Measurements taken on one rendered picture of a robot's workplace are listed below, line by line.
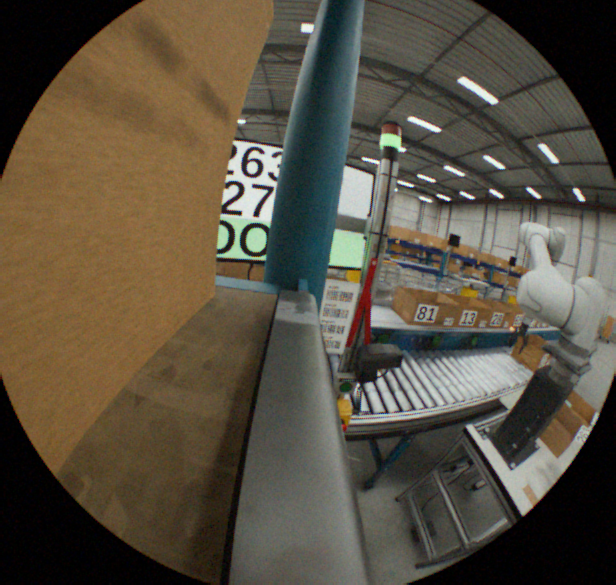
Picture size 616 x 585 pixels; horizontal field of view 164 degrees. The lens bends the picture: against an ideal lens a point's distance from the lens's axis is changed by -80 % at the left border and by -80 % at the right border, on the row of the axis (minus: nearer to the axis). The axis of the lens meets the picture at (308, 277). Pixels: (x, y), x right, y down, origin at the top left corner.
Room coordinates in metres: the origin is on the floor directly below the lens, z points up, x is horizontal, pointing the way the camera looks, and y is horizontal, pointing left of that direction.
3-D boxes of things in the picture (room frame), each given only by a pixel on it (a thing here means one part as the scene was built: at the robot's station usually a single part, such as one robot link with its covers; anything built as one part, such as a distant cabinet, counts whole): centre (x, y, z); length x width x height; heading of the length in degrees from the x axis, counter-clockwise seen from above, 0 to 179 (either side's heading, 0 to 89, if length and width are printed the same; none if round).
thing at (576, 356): (0.27, -0.95, 1.20); 0.22 x 0.18 x 0.06; 90
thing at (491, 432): (0.28, -0.93, 0.91); 0.26 x 0.26 x 0.33; 4
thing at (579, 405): (0.22, -1.58, 0.80); 0.38 x 0.28 x 0.10; 6
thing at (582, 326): (0.28, -0.93, 1.33); 0.18 x 0.16 x 0.22; 44
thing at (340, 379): (0.49, -0.15, 0.95); 0.07 x 0.03 x 0.07; 95
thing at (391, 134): (0.53, -0.15, 1.62); 0.05 x 0.05 x 0.06
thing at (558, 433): (0.24, -1.27, 0.80); 0.38 x 0.28 x 0.10; 6
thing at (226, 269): (1.22, 0.34, 0.96); 0.39 x 0.29 x 0.17; 94
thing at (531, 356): (0.89, -1.88, 0.83); 0.39 x 0.29 x 0.17; 96
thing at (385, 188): (0.52, -0.15, 1.11); 0.12 x 0.05 x 0.88; 95
